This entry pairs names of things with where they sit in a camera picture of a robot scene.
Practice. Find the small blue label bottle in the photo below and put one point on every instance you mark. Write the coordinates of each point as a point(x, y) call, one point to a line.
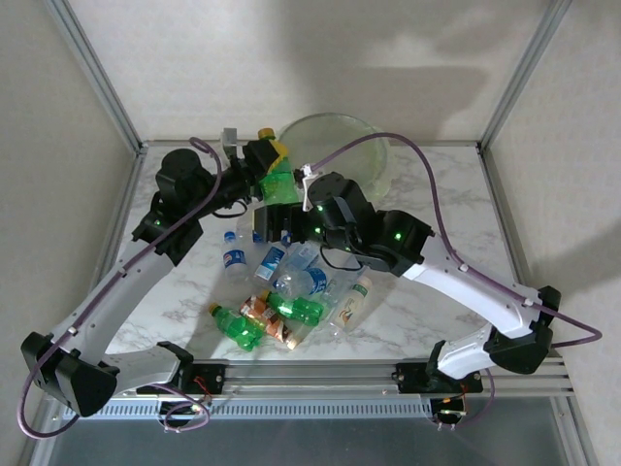
point(257, 237)

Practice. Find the green plastic soda bottle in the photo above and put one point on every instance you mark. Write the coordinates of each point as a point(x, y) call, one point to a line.
point(279, 187)
point(296, 307)
point(238, 327)

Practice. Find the clear bottle barcode label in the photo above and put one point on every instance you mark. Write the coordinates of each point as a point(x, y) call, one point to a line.
point(305, 255)

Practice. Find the clear bottle blue white label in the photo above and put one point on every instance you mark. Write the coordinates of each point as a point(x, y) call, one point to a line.
point(269, 262)

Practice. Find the Pepsi bottle blue label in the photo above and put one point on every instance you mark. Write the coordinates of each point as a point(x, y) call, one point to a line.
point(233, 262)

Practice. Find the crushed clear bottle blue label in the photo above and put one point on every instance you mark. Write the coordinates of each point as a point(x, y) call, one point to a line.
point(296, 281)

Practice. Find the bottle white green label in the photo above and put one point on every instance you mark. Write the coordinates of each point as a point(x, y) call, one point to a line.
point(351, 303)

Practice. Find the orange label tea bottle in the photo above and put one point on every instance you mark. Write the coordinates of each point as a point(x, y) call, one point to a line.
point(276, 331)

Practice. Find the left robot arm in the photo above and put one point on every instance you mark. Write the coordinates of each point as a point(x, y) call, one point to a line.
point(128, 289)

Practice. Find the grey translucent bin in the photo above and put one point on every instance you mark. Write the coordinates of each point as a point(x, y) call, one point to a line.
point(339, 136)

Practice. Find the small circuit board with LED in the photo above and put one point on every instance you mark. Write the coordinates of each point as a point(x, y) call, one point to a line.
point(448, 412)
point(196, 409)

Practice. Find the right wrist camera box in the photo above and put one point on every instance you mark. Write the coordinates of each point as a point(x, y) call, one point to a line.
point(306, 194)

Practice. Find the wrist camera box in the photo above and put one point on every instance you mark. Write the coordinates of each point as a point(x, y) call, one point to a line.
point(229, 137)
point(306, 194)

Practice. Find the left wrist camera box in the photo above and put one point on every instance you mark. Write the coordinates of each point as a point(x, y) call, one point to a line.
point(229, 137)

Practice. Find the aluminium table edge rail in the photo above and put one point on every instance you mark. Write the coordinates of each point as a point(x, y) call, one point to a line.
point(456, 143)
point(500, 204)
point(121, 218)

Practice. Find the aluminium frame post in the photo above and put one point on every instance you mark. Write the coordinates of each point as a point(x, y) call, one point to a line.
point(99, 77)
point(523, 73)

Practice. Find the wide aluminium mounting rail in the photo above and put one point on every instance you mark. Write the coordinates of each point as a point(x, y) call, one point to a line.
point(310, 378)

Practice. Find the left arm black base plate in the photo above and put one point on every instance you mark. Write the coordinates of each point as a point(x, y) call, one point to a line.
point(213, 378)

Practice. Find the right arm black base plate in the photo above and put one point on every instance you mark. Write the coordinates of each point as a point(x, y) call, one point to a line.
point(410, 378)

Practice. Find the aluminium frame leg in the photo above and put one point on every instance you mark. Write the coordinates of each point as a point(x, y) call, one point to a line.
point(41, 451)
point(577, 437)

